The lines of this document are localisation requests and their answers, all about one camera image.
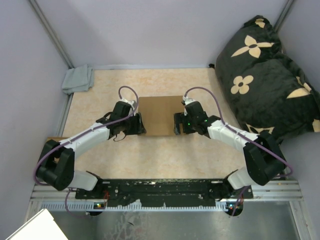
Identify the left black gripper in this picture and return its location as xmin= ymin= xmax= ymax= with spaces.
xmin=120 ymin=113 xmax=146 ymax=136

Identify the brown cardboard box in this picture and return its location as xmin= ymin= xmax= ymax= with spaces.
xmin=138 ymin=95 xmax=184 ymax=137

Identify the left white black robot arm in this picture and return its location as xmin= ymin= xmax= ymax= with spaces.
xmin=33 ymin=98 xmax=146 ymax=199

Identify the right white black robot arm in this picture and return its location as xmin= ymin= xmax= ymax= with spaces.
xmin=174 ymin=97 xmax=286 ymax=198

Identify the small folded cardboard box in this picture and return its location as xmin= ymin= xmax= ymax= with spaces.
xmin=46 ymin=137 xmax=67 ymax=142

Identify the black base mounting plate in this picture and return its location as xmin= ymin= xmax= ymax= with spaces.
xmin=75 ymin=178 xmax=253 ymax=208

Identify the grey folded cloth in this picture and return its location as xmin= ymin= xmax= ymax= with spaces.
xmin=61 ymin=64 xmax=94 ymax=95

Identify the black floral pillow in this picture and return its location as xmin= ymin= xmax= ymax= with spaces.
xmin=214 ymin=15 xmax=320 ymax=142

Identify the white board corner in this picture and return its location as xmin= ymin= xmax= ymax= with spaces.
xmin=6 ymin=208 xmax=68 ymax=240

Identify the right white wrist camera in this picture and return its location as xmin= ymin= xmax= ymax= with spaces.
xmin=181 ymin=96 xmax=195 ymax=106

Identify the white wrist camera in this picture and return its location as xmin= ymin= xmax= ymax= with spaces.
xmin=121 ymin=98 xmax=137 ymax=110
xmin=181 ymin=96 xmax=195 ymax=106

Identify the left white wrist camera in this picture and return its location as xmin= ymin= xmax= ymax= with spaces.
xmin=121 ymin=98 xmax=137 ymax=110

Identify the aluminium frame rail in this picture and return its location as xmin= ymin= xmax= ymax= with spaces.
xmin=30 ymin=178 xmax=303 ymax=215

